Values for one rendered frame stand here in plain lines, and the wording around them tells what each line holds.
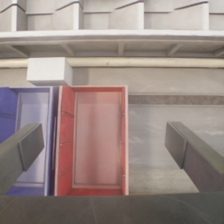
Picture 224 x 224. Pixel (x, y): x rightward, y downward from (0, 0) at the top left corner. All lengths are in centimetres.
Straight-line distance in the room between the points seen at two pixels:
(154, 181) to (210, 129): 27
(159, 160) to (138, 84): 28
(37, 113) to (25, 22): 30
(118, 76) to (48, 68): 24
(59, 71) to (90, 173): 35
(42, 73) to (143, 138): 40
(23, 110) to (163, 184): 57
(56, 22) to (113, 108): 32
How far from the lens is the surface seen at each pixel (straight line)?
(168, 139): 16
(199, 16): 55
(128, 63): 61
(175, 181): 64
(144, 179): 61
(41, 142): 17
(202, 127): 66
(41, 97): 65
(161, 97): 63
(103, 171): 60
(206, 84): 70
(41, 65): 58
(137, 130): 59
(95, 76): 63
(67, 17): 53
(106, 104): 59
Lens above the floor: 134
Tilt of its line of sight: 82 degrees down
